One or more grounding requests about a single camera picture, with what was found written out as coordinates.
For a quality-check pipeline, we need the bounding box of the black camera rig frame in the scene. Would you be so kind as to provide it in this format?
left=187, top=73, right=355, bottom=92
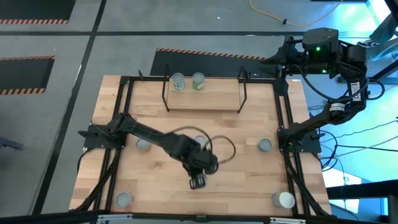
left=0, top=210, right=398, bottom=224

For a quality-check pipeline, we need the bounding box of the tall blue yellow can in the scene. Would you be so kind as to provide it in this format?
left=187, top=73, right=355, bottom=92
left=271, top=190, right=296, bottom=210

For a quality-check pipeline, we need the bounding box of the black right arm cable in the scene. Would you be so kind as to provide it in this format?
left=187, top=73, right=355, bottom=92
left=292, top=63, right=386, bottom=103

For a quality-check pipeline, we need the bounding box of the cyan green labelled can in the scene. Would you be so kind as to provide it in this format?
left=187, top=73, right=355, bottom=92
left=172, top=72, right=186, bottom=91

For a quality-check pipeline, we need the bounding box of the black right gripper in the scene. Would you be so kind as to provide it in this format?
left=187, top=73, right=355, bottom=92
left=262, top=34, right=308, bottom=78

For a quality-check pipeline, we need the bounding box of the white red printed can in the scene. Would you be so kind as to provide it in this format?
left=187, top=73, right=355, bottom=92
left=116, top=192, right=134, bottom=208

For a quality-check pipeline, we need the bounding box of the person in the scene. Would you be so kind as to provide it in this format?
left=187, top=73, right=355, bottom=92
left=356, top=12, right=398, bottom=63

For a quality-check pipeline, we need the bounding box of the silver metal bracket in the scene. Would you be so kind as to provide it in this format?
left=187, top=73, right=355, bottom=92
left=96, top=213, right=134, bottom=224
left=269, top=217, right=307, bottom=224

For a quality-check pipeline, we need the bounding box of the grey stand foot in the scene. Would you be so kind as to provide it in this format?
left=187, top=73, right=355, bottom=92
left=0, top=136, right=24, bottom=151

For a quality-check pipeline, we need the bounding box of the yellow floor cable with plug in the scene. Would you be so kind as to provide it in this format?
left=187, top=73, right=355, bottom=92
left=248, top=0, right=345, bottom=27

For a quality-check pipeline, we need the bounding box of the black hazard striped floor mat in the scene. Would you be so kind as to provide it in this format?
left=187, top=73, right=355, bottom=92
left=149, top=47, right=276, bottom=78
left=0, top=0, right=77, bottom=26
left=0, top=55, right=56, bottom=96

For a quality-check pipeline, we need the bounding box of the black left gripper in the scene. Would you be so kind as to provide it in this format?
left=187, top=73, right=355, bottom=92
left=185, top=146, right=219, bottom=190

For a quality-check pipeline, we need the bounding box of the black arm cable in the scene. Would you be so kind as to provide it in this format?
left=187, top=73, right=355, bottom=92
left=292, top=63, right=386, bottom=103
left=167, top=125, right=237, bottom=166

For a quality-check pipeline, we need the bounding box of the orange patterned can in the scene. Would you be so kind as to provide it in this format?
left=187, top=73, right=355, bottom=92
left=136, top=138, right=152, bottom=153

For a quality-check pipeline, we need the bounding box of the wooden shelf with wire frame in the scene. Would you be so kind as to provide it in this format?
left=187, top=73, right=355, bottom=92
left=160, top=63, right=249, bottom=114

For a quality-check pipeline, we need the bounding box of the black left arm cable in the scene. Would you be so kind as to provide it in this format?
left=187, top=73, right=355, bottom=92
left=167, top=125, right=237, bottom=166

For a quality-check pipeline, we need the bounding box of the black floor beam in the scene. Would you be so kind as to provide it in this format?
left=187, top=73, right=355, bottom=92
left=326, top=179, right=398, bottom=200
left=369, top=65, right=398, bottom=82

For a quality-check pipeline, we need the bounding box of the small teal sided can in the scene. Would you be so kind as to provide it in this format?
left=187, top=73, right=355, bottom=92
left=257, top=138, right=273, bottom=153

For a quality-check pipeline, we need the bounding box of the grey floor cable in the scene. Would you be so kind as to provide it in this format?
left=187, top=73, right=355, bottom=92
left=334, top=135, right=398, bottom=159

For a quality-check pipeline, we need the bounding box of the small grey lidded can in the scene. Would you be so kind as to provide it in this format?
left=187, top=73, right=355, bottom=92
left=194, top=135, right=208, bottom=149

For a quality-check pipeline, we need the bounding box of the black floor cable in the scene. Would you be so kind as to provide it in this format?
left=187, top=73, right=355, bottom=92
left=317, top=116, right=398, bottom=175

